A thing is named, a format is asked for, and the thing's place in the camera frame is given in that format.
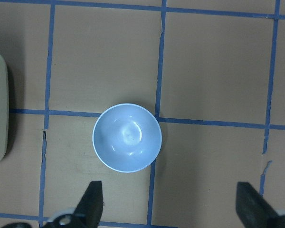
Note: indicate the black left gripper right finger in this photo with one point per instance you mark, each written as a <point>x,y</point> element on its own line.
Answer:
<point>254,211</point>

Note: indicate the light blue bowl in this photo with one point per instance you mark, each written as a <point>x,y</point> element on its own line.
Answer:
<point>127,138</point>

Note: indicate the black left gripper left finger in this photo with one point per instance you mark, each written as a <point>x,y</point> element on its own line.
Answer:
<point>87,214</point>

